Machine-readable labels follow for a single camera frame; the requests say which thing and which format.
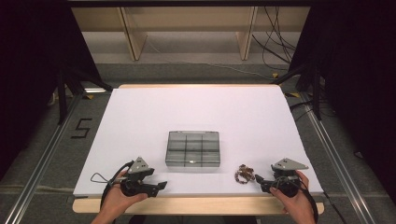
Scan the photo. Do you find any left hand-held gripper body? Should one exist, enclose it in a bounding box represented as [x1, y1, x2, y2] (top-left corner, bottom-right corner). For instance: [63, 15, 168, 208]
[120, 156, 156, 198]

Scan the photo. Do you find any brown bead bracelet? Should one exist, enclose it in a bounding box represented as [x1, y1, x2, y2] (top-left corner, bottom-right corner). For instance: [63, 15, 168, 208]
[233, 163, 256, 185]

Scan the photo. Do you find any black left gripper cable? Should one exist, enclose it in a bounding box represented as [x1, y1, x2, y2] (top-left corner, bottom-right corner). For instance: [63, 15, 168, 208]
[90, 160, 135, 210]

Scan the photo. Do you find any light wooden shelf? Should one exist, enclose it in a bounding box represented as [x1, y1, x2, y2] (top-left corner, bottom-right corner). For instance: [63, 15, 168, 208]
[71, 6, 311, 62]

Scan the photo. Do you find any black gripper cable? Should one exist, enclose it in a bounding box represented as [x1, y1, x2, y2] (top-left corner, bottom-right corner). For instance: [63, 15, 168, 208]
[298, 181, 319, 224]
[90, 160, 135, 210]

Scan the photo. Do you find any clear plastic compartment box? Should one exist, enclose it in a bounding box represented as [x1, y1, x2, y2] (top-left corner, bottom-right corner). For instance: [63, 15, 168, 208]
[164, 130, 221, 168]

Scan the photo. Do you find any bundle of black floor cables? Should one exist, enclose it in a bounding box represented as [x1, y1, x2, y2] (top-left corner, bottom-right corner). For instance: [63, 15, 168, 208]
[251, 6, 297, 72]

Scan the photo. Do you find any black curtain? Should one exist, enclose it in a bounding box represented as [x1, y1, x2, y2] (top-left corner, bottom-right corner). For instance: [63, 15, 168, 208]
[289, 0, 396, 197]
[0, 0, 105, 181]

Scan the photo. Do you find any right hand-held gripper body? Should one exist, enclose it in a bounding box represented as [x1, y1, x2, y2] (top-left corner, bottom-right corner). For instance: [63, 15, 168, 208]
[271, 158, 309, 199]

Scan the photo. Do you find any person's dark grey clothing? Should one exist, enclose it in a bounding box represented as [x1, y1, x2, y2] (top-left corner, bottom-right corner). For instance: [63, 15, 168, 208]
[128, 214, 258, 224]

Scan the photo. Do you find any person's right hand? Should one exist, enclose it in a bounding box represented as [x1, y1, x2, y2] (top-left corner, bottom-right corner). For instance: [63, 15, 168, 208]
[270, 170, 317, 217]

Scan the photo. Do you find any black metal stand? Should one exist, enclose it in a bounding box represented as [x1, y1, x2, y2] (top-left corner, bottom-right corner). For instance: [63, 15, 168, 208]
[274, 61, 323, 121]
[55, 66, 114, 126]

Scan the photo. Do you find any metal floor rail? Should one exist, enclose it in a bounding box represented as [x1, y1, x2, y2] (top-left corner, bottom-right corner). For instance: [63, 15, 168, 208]
[299, 92, 378, 224]
[2, 92, 84, 224]

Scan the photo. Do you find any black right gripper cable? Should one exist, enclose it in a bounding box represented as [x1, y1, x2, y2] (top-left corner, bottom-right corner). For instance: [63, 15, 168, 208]
[298, 181, 319, 224]

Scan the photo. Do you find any thin white floor cable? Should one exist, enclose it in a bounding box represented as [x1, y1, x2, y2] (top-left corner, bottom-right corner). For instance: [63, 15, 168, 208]
[148, 40, 273, 79]

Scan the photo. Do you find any white table mat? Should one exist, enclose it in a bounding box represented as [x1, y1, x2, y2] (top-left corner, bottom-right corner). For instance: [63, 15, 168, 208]
[73, 85, 325, 198]

